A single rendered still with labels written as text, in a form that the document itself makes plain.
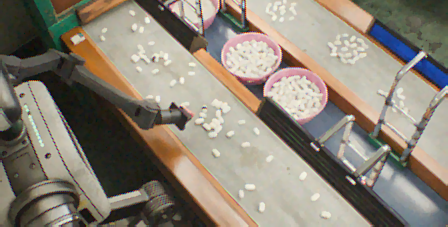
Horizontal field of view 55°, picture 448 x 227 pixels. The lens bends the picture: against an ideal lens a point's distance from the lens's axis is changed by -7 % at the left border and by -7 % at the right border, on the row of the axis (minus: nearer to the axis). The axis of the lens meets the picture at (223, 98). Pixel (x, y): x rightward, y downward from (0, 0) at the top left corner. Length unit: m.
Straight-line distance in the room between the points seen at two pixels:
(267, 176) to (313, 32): 0.78
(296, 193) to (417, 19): 2.10
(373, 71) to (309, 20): 0.41
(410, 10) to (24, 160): 3.00
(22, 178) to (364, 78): 1.48
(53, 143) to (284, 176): 0.95
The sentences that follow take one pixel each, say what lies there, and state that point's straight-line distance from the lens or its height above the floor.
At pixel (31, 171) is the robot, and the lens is 1.09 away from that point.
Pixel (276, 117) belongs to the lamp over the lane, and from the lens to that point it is 1.47.
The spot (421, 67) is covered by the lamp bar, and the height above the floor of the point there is 1.07.
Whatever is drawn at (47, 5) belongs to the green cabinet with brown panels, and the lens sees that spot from 2.25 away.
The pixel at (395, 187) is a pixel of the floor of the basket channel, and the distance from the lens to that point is 1.89.
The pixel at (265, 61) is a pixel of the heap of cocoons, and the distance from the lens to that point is 2.07.
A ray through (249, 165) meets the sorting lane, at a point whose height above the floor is 0.74.
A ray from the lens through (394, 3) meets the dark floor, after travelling 3.60.
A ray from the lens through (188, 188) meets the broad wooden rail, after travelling 1.73.
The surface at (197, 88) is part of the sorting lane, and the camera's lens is 1.99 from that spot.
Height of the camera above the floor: 2.32
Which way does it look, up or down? 54 degrees down
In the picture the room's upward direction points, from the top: 6 degrees counter-clockwise
